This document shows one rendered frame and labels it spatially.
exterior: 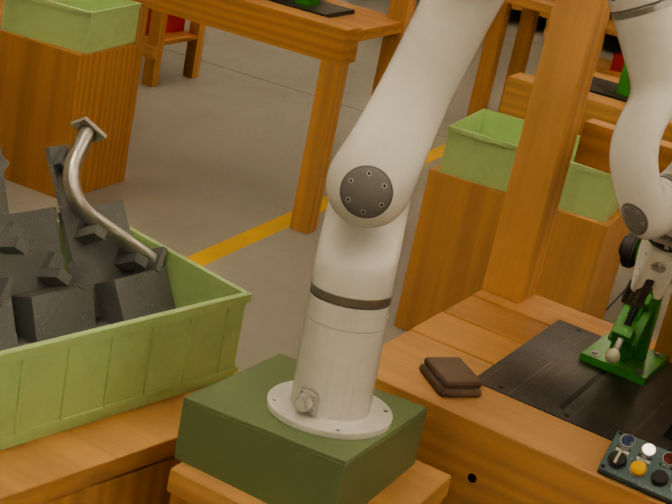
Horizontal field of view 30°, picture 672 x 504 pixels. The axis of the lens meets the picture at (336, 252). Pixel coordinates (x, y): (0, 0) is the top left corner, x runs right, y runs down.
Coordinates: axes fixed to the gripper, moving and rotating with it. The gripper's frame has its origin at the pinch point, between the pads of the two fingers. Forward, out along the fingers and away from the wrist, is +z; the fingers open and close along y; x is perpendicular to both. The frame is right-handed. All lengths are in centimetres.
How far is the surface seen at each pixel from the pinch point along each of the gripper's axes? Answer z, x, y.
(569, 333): 50, 1, 28
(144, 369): 31, 71, -23
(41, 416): 26, 81, -40
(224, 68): 410, 201, 430
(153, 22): 337, 228, 375
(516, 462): 27.6, 8.0, -18.3
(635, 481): 18.8, -9.3, -20.1
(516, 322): 55, 12, 30
